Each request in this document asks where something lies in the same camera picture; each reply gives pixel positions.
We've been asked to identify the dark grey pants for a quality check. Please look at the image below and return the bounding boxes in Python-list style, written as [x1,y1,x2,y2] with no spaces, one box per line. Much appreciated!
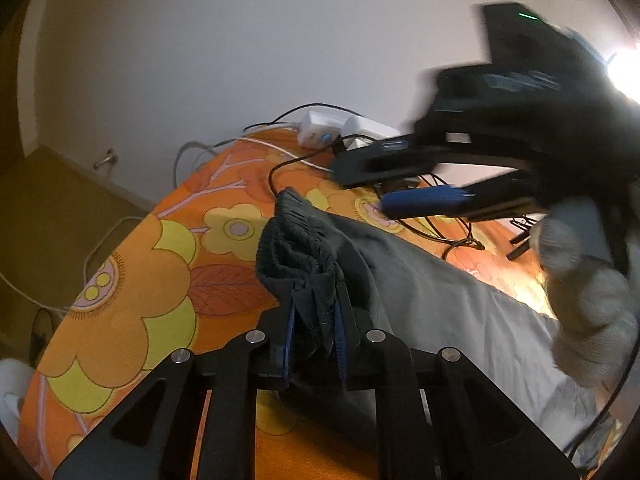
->
[256,188,598,448]

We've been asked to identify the grey gloved right hand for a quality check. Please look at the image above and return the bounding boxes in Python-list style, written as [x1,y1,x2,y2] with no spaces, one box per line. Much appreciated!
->
[532,197,639,387]

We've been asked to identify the white power strip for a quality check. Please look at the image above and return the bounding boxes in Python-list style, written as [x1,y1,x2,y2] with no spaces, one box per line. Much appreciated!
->
[297,110,400,150]

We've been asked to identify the orange floral bed sheet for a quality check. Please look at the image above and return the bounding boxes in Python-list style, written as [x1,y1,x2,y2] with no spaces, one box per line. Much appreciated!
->
[17,129,552,479]

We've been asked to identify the metal door stopper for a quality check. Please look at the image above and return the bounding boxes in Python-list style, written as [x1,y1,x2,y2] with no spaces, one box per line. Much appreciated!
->
[93,148,118,171]

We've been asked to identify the white plastic jug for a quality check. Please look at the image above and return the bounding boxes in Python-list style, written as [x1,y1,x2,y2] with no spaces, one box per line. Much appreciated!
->
[0,358,35,443]

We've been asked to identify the black power cable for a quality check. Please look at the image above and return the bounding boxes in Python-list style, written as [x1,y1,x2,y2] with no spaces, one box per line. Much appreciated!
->
[242,102,542,261]

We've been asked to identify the bright ring light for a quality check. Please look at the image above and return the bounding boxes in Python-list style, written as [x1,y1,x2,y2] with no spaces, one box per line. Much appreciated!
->
[605,46,640,103]

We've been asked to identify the white cable bundle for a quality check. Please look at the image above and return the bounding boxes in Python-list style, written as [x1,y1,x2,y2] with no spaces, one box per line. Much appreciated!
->
[0,121,331,321]

